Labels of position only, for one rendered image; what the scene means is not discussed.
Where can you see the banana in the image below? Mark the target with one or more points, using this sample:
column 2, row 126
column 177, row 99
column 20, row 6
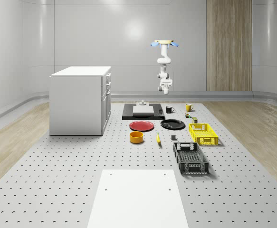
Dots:
column 159, row 139

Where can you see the black mug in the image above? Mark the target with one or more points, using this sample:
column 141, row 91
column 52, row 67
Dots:
column 169, row 110

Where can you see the drone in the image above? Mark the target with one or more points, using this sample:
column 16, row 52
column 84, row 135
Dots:
column 164, row 42

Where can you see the black stove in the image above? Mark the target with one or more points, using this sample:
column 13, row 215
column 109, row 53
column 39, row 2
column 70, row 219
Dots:
column 128, row 112

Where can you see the yellow mug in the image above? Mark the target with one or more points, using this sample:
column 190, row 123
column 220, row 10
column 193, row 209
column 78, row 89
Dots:
column 188, row 108

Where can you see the dark grey basket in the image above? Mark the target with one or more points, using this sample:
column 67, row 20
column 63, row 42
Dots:
column 195, row 167

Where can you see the black plate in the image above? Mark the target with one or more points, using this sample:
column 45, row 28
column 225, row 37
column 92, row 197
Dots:
column 172, row 124

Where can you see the red plate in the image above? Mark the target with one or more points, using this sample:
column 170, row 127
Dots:
column 141, row 126

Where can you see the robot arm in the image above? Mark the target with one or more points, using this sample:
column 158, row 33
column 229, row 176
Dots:
column 163, row 60

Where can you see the white cabinet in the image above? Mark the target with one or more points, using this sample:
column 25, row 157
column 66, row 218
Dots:
column 76, row 102

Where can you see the flat-sided can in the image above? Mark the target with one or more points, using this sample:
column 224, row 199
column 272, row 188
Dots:
column 194, row 120

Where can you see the grey cube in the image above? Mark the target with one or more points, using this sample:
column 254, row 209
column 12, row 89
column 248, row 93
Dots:
column 174, row 137

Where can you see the yellow basket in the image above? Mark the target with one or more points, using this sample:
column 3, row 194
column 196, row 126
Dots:
column 206, row 140

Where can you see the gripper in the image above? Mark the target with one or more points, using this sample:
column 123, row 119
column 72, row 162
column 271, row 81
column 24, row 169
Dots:
column 166, row 81

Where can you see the yellow bowl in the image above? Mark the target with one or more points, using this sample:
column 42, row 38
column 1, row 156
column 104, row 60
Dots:
column 136, row 139

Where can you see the puzzle cube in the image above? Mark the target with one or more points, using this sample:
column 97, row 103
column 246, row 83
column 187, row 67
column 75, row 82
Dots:
column 188, row 115

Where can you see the white board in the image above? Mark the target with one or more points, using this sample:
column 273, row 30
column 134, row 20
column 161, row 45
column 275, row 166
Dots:
column 138, row 199

